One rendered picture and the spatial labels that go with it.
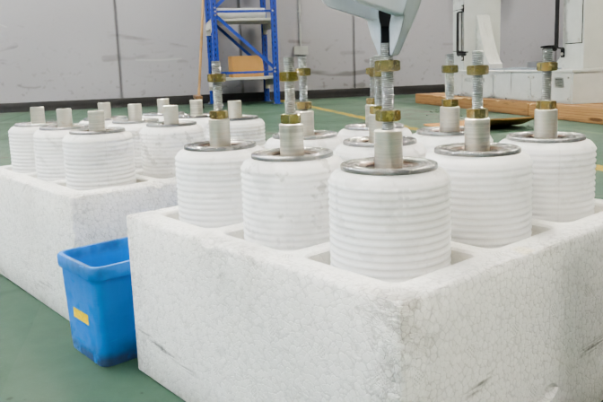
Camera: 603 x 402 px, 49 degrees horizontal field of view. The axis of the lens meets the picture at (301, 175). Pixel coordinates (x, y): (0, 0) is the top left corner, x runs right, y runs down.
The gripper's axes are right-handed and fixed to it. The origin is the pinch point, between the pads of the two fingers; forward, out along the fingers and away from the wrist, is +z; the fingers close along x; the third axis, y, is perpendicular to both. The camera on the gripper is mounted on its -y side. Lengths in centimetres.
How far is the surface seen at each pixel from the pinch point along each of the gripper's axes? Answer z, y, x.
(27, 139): 12, 23, -71
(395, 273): 17.0, 3.1, 4.2
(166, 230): 17.4, 14.1, -19.5
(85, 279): 24.6, 20.8, -31.1
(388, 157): 9.0, 1.4, 1.0
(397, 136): 7.5, 0.7, 1.1
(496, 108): 32, -266, -284
